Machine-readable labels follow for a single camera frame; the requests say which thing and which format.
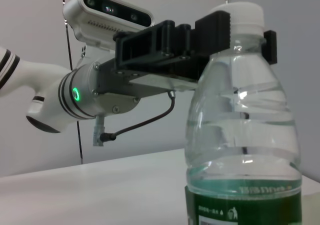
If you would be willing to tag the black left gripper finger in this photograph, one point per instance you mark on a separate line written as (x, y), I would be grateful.
(270, 47)

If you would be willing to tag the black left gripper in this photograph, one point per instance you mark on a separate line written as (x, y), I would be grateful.
(150, 80)

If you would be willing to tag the clear bottle with green label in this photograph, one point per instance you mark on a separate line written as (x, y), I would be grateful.
(240, 135)

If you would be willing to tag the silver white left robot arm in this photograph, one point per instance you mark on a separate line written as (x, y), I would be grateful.
(50, 95)

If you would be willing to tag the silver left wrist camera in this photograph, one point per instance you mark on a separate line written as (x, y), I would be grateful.
(105, 20)

